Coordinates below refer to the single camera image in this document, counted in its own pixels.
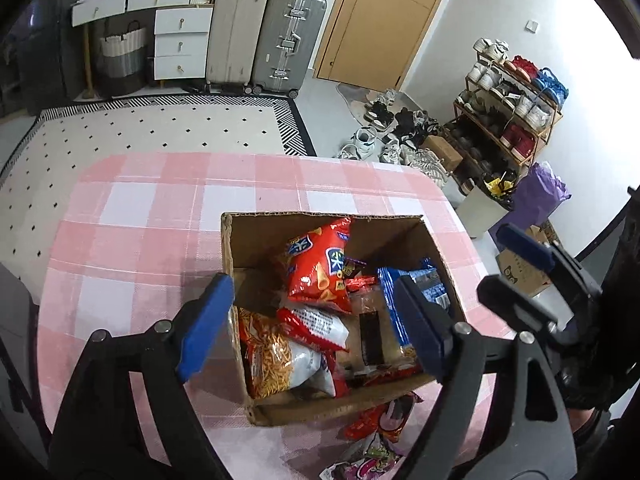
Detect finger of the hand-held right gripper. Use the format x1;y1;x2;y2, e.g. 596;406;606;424
476;274;576;353
496;223;603;311

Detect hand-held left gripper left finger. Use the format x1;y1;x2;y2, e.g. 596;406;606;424
47;272;236;480

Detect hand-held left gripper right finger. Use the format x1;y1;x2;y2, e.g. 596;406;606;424
392;275;576;480

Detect blue snack packet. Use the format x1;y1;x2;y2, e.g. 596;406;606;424
376;258;451;356

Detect chocolate cake packet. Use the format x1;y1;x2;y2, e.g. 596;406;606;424
350;287;416;376

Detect white noodle snack bag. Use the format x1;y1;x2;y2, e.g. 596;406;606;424
236;307;337;401
276;306;351;352

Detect small red snack packet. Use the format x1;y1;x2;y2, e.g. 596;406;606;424
345;274;379;295

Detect red cartoon snack packet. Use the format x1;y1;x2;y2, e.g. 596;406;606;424
342;392;423;443

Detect red chip bag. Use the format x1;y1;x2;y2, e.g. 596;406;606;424
274;217;353;315

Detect brown cardboard box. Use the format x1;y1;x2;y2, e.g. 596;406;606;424
221;211;468;427

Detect purple snack packet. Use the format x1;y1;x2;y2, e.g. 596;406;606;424
320;432;406;480

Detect printed cardboard carton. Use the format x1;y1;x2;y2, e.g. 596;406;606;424
495;220;563;297

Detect purple plastic bag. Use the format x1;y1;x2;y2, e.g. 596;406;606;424
490;161;572;241

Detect white trash bin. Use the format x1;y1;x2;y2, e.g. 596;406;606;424
457;175;516;240

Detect wooden shoe rack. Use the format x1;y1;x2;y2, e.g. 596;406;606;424
452;37;568;181

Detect pink checked tablecloth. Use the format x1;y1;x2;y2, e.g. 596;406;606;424
36;152;516;480

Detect brown shoebox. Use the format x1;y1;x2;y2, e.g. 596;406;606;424
420;135;463;171

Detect rows of assorted shoes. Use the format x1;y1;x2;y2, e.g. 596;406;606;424
455;37;568;176

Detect pile of shoes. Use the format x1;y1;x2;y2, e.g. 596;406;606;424
336;89;453;183

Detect dark grey chair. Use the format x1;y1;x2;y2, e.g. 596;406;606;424
0;262;51;456

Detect white patterned rug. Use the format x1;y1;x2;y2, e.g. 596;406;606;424
0;96;318;281

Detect grey door mat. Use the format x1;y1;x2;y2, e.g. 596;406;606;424
336;81;396;121

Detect wooden door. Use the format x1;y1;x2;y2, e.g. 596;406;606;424
314;0;458;92

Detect woven laundry basket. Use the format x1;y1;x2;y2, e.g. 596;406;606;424
100;20;148;98

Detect white drawer cabinet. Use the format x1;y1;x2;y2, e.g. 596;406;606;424
71;0;216;81

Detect beige suitcase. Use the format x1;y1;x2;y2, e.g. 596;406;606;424
205;0;271;93

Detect silver suitcase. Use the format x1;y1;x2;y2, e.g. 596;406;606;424
251;0;328;98

